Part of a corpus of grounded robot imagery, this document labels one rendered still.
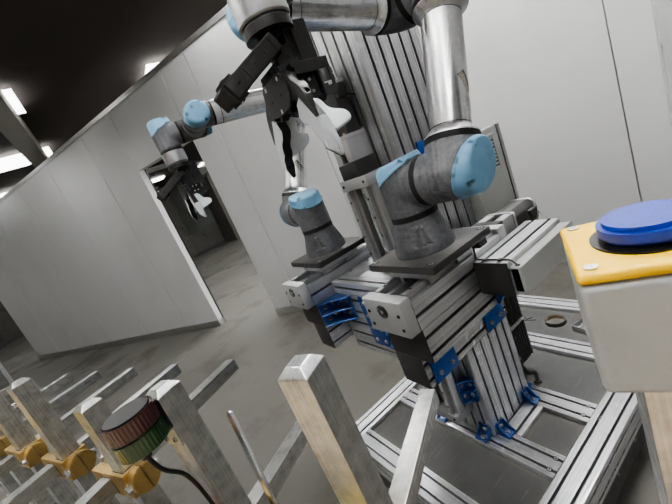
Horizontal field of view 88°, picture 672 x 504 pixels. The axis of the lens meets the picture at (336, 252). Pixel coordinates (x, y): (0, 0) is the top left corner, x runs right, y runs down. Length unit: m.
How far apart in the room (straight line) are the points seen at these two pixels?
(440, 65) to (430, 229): 0.34
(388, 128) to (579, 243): 0.86
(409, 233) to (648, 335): 0.66
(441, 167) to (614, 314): 0.57
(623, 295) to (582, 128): 2.71
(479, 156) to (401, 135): 0.38
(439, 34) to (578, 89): 2.09
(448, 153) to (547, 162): 2.18
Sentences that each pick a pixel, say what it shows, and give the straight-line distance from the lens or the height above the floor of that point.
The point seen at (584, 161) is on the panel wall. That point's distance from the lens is 2.94.
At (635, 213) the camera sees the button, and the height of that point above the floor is 1.23.
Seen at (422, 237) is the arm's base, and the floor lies 1.08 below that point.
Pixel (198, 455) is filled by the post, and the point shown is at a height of 1.03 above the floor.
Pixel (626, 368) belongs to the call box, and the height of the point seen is 1.17.
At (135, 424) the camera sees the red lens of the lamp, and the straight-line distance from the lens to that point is 0.50.
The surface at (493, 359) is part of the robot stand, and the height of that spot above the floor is 0.48.
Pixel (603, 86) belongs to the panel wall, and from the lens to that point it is 2.91.
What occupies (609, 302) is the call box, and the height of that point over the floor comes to 1.20.
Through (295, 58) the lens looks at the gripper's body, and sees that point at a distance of 0.56.
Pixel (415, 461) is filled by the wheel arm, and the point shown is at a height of 0.86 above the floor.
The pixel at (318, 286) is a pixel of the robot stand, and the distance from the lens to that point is 1.21.
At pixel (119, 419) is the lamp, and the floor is 1.14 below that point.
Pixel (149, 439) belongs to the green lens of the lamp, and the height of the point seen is 1.10.
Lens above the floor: 1.31
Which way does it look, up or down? 13 degrees down
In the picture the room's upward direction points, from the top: 23 degrees counter-clockwise
